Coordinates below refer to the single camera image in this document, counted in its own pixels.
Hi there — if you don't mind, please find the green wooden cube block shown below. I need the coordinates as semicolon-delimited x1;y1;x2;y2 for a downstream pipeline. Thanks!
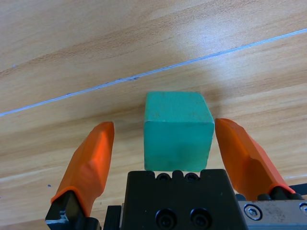
143;91;215;173

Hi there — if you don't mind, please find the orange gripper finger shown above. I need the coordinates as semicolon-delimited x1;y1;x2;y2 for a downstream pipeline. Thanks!
215;117;305;201
45;121;116;230

